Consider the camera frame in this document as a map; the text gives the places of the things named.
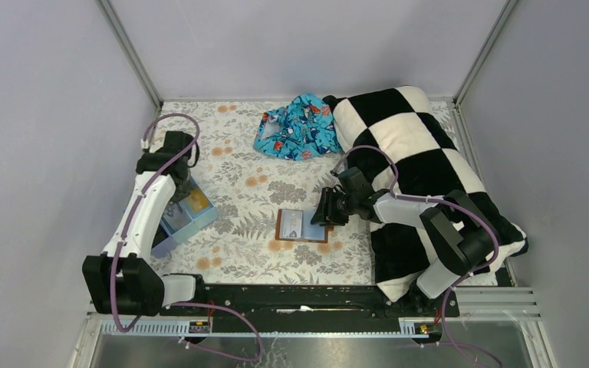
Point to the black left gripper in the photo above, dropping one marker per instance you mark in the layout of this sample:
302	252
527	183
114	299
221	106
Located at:
184	191

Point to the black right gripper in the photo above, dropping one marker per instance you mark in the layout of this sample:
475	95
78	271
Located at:
325	215

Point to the brown leather card holder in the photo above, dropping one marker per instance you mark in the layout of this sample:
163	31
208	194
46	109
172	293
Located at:
294	225

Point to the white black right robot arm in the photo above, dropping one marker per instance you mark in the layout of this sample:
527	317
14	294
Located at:
461	236

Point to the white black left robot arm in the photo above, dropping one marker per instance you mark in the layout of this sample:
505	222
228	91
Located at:
119	279

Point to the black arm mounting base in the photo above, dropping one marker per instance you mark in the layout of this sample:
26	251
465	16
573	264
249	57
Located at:
246	298

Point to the blue plastic organizer box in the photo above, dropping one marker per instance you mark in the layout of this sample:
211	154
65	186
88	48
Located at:
182	220

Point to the blue patterned cloth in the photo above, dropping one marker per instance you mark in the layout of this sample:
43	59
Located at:
301	130

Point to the black white checkered pillow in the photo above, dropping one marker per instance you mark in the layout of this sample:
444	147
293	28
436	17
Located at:
392	136

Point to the aluminium frame rail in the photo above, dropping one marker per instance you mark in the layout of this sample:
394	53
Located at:
514	305

